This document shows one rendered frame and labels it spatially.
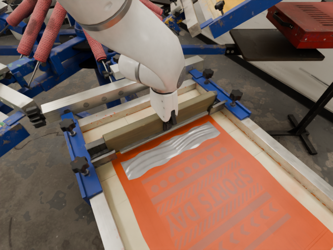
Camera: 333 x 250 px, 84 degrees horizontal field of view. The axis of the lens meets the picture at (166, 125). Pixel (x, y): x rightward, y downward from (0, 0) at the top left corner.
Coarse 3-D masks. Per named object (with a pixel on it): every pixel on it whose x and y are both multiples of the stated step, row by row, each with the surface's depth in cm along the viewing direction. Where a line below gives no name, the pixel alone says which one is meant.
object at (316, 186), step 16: (192, 80) 83; (144, 96) 76; (112, 112) 70; (128, 112) 72; (224, 112) 73; (80, 128) 66; (240, 128) 68; (256, 128) 64; (272, 144) 60; (288, 160) 56; (304, 176) 53; (320, 192) 50; (96, 208) 47; (112, 224) 45; (112, 240) 42
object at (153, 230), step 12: (144, 144) 64; (156, 144) 64; (120, 156) 61; (132, 156) 61; (180, 156) 61; (120, 168) 58; (156, 168) 58; (120, 180) 56; (132, 180) 56; (132, 192) 53; (144, 192) 53; (132, 204) 51; (144, 204) 51; (144, 216) 49; (156, 216) 49; (144, 228) 47; (156, 228) 47; (156, 240) 45; (168, 240) 45
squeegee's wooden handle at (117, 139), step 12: (204, 96) 65; (180, 108) 61; (192, 108) 64; (204, 108) 68; (144, 120) 57; (156, 120) 58; (180, 120) 65; (108, 132) 54; (120, 132) 54; (132, 132) 56; (144, 132) 59; (156, 132) 62; (108, 144) 54; (120, 144) 57
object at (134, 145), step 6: (198, 114) 68; (204, 114) 68; (186, 120) 66; (192, 120) 66; (174, 126) 64; (180, 126) 65; (162, 132) 63; (144, 138) 61; (150, 138) 61; (132, 144) 59; (138, 144) 59; (120, 150) 58; (126, 150) 58
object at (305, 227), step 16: (224, 144) 64; (240, 160) 60; (256, 160) 60; (256, 176) 56; (272, 176) 56; (272, 192) 53; (288, 192) 53; (288, 208) 50; (304, 208) 50; (288, 224) 48; (304, 224) 48; (320, 224) 48; (272, 240) 45; (288, 240) 45; (304, 240) 45; (320, 240) 45
